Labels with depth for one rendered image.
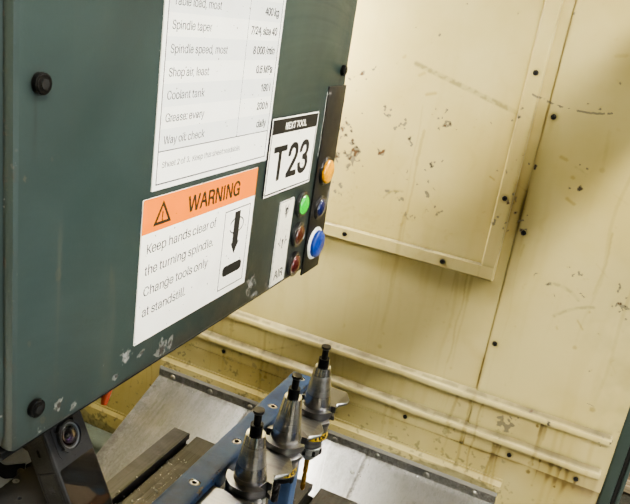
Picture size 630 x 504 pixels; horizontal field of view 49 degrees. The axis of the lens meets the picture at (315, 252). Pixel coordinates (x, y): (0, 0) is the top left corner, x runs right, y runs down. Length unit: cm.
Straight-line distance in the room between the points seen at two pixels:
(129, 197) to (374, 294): 113
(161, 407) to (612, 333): 107
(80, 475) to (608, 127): 107
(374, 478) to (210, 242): 119
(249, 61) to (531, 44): 90
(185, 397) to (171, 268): 134
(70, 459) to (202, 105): 31
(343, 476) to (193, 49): 131
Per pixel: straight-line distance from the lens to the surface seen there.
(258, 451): 92
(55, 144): 39
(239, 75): 53
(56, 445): 62
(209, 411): 180
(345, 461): 169
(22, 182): 38
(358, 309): 156
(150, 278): 49
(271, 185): 62
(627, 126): 138
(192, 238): 52
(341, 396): 118
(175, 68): 46
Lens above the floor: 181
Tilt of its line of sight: 19 degrees down
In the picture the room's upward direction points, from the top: 9 degrees clockwise
